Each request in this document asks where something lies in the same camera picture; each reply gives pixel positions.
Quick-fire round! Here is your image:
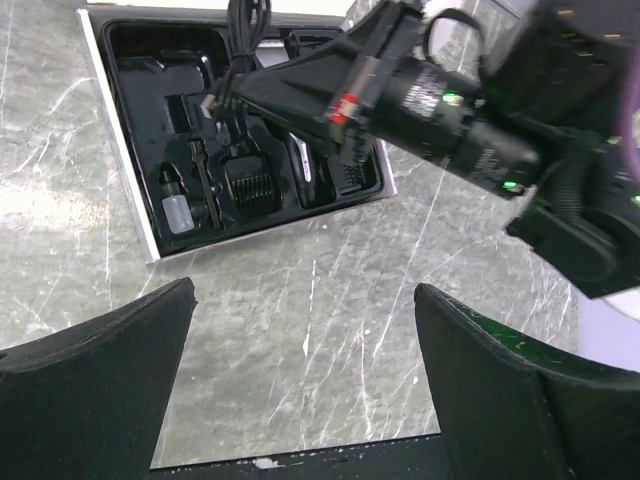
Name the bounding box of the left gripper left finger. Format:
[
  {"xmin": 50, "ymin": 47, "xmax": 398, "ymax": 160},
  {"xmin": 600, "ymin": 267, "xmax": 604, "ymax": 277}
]
[{"xmin": 1, "ymin": 278, "xmax": 196, "ymax": 479}]

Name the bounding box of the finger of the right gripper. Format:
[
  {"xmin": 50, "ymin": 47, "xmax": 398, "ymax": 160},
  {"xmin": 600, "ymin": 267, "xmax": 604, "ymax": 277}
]
[{"xmin": 214, "ymin": 9, "xmax": 400, "ymax": 150}]

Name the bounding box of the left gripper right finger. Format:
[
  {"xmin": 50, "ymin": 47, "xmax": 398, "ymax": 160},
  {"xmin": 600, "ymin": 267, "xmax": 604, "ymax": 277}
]
[{"xmin": 414, "ymin": 284, "xmax": 639, "ymax": 479}]

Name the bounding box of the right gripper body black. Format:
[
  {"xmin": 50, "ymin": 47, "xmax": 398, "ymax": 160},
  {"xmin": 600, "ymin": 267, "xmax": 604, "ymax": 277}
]
[{"xmin": 324, "ymin": 1, "xmax": 540, "ymax": 190}]

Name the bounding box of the black silver hair trimmer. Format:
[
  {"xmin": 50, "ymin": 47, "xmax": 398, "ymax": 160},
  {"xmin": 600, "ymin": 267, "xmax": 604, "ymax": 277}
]
[{"xmin": 286, "ymin": 133, "xmax": 317, "ymax": 209}]

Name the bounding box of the black power cord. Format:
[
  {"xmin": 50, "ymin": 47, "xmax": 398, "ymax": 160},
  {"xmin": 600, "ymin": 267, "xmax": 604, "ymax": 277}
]
[{"xmin": 214, "ymin": 0, "xmax": 274, "ymax": 116}]

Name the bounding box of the white box with black tray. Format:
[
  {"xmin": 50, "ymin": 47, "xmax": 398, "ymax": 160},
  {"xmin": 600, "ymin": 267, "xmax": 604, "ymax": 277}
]
[{"xmin": 77, "ymin": 3, "xmax": 397, "ymax": 264}]

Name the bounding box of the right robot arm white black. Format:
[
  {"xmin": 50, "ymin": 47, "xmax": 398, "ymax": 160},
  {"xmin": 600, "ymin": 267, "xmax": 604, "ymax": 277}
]
[{"xmin": 203, "ymin": 1, "xmax": 639, "ymax": 318}]

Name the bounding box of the black comb guard attachment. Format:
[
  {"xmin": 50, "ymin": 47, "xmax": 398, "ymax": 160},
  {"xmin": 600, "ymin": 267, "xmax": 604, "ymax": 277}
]
[{"xmin": 222, "ymin": 145, "xmax": 282, "ymax": 218}]

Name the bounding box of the black cleaning brush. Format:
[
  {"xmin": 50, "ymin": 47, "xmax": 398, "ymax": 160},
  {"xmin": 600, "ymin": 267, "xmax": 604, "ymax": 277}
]
[{"xmin": 187, "ymin": 139, "xmax": 224, "ymax": 230}]

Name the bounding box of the small clear oil bottle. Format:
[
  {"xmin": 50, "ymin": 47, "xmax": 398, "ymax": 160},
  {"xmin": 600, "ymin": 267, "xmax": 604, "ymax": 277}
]
[{"xmin": 160, "ymin": 169, "xmax": 195, "ymax": 235}]

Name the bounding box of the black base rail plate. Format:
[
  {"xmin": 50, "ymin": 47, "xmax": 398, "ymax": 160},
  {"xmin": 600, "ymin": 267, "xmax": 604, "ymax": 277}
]
[{"xmin": 149, "ymin": 434, "xmax": 451, "ymax": 480}]

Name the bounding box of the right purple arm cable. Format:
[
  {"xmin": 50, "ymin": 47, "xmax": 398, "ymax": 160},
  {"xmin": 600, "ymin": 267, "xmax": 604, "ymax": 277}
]
[{"xmin": 617, "ymin": 54, "xmax": 640, "ymax": 171}]

